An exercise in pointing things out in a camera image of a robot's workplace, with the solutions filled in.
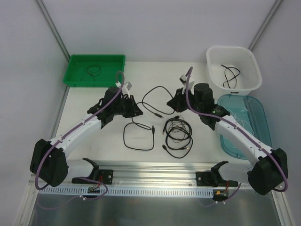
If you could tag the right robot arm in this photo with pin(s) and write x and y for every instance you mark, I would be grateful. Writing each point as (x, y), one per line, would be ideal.
(267, 169)

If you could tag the aluminium mounting rail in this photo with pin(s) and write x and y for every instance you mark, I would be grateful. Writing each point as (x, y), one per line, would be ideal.
(151, 174)

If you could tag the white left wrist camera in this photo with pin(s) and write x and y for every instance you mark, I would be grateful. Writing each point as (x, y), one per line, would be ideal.
(125, 88)

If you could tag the white slotted cable duct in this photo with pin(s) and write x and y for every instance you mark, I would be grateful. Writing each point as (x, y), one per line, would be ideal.
(131, 191)

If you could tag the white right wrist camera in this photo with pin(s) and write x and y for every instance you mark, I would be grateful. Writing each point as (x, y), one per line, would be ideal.
(184, 80)

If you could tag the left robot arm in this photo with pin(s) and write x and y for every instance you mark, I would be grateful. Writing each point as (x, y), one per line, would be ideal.
(49, 159)

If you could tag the green plastic tray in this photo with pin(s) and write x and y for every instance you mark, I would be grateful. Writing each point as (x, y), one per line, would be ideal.
(94, 70)

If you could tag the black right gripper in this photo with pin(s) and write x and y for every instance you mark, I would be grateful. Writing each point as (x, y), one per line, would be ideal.
(179, 100)

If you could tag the teal transparent plastic bin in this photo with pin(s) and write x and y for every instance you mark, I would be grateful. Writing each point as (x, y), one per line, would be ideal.
(249, 113)

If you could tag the white plastic basin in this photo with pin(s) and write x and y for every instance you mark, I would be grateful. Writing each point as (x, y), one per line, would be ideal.
(232, 70)

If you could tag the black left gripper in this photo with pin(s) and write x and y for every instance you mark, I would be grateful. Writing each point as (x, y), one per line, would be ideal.
(129, 106)

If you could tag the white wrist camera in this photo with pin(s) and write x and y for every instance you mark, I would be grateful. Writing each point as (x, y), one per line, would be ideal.
(125, 88)
(184, 80)

